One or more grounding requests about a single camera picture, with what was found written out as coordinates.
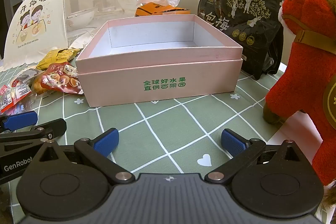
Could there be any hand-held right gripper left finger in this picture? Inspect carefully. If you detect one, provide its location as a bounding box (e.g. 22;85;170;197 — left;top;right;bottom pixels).
29;128;134;185

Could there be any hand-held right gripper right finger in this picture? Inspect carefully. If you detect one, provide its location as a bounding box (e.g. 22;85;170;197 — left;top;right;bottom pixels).
205;128;313;185

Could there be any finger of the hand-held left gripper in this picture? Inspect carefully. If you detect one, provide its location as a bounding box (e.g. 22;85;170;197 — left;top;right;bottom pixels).
0;111;38;132
0;118;67;147

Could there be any clear packet red white label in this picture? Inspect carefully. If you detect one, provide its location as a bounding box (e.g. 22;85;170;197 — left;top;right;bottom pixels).
9;82;33;106
12;68;44;84
0;84;13;113

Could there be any clear packet with brown pastry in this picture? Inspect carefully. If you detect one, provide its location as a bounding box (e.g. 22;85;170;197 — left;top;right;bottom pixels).
31;76;50;95

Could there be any red chestnut snack packet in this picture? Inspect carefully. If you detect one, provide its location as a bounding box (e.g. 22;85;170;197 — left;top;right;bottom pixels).
39;62;84;95

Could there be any yellow snack packet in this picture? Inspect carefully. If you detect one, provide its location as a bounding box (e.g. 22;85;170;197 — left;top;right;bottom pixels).
36;48;83;71

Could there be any pink cardboard box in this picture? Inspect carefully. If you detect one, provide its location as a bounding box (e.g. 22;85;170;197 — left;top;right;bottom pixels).
76;14;243;108

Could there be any pale pink paper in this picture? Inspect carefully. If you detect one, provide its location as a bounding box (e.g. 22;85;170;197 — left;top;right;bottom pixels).
268;111;323;147

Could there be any green checkered tablecloth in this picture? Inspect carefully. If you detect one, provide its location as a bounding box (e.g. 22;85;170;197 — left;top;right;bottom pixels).
0;56;336;224

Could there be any white bowl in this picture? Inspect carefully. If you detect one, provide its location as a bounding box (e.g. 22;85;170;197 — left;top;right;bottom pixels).
66;9;95;30

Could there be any cream mesh food cover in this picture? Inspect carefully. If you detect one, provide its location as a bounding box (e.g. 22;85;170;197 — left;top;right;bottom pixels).
1;0;139;72

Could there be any black snack bag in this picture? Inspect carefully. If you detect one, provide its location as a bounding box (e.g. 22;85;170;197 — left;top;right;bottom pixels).
197;0;288;80

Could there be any orange tissue box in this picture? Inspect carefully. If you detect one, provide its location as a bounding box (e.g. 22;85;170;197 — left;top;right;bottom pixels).
135;2;191;17

